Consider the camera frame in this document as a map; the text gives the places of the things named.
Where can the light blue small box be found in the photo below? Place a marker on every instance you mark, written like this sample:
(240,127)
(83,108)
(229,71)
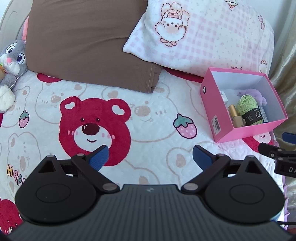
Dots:
(224,97)

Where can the pink cardboard box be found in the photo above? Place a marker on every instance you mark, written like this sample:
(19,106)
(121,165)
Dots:
(234,83)

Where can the brown pillow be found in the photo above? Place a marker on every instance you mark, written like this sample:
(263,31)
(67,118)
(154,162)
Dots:
(82,41)

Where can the blue wet wipes pack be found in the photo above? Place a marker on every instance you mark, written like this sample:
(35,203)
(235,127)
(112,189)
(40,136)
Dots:
(263,114)

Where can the gold cap foundation bottle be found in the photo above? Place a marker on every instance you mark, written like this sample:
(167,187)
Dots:
(237,119)

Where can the gold satin curtain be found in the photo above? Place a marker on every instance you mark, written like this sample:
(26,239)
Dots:
(283,72)

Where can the bear print bed blanket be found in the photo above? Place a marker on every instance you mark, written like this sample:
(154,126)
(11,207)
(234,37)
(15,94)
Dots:
(150,136)

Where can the pink checked cartoon pillow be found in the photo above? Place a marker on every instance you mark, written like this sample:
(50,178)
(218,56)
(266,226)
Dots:
(191,36)

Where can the purple plush toy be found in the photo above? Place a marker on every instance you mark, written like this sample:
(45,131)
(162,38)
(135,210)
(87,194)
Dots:
(256,94)

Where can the grey rabbit plush toy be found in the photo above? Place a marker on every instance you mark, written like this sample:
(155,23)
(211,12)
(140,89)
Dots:
(13,65)

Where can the green yarn ball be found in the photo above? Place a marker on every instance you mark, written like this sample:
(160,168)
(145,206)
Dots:
(248,108)

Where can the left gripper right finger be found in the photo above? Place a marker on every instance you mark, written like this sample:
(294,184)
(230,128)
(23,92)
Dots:
(212,166)

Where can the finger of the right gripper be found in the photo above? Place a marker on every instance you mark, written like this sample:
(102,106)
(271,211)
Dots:
(289,138)
(276,153)

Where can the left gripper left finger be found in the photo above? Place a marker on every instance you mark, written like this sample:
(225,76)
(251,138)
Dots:
(89,165)

